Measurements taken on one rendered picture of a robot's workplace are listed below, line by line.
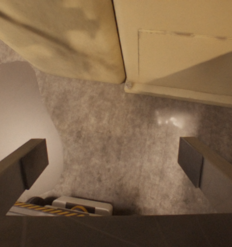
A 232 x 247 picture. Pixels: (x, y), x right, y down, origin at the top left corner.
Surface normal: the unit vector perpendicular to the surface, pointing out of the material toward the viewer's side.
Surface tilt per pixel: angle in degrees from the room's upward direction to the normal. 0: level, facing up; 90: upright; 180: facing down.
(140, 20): 90
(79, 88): 0
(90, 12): 90
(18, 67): 0
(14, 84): 0
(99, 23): 90
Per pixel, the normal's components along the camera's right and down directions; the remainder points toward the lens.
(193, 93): -0.13, -0.15
